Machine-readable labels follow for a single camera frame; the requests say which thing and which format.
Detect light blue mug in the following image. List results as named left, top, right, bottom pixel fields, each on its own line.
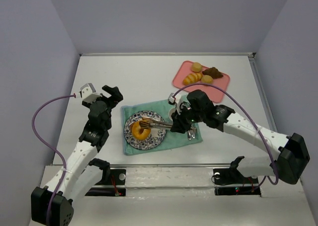
left=168, top=108, right=176, bottom=121

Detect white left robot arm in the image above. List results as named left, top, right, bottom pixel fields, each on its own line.
left=31, top=83, right=123, bottom=226

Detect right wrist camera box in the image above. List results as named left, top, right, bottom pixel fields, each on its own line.
left=167, top=93, right=188, bottom=114

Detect dark chocolate croissant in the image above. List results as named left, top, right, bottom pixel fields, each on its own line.
left=202, top=67, right=223, bottom=79

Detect striped yellow bread roll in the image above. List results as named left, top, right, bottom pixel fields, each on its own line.
left=182, top=73, right=203, bottom=85

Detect yellow ring donut bread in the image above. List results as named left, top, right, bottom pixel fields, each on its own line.
left=130, top=121, right=151, bottom=141

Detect round beige bun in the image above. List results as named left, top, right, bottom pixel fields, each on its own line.
left=201, top=75, right=214, bottom=84
left=191, top=62, right=202, bottom=73

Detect blue floral ceramic plate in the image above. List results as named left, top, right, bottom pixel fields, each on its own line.
left=124, top=110, right=166, bottom=150

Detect round beige bun near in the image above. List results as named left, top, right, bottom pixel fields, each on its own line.
left=201, top=75, right=214, bottom=84

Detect stainless steel tongs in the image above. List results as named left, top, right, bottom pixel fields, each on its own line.
left=139, top=118, right=172, bottom=130

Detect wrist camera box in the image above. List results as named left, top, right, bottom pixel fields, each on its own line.
left=75, top=83, right=102, bottom=107
left=167, top=93, right=188, bottom=114

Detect silver fork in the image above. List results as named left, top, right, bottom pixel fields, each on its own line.
left=187, top=129, right=197, bottom=140

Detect green cloth napkin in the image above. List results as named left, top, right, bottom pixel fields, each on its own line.
left=121, top=100, right=203, bottom=156

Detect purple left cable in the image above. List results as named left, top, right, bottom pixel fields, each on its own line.
left=30, top=94, right=78, bottom=226

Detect round beige bun far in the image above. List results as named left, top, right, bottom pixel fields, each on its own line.
left=191, top=62, right=202, bottom=73

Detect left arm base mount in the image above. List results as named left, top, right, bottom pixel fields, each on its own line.
left=85, top=168, right=126, bottom=197

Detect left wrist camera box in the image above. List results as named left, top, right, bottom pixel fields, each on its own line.
left=75, top=83, right=102, bottom=107

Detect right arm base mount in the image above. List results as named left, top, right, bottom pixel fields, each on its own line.
left=211, top=168, right=261, bottom=196

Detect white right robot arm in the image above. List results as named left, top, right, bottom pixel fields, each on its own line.
left=168, top=90, right=310, bottom=185

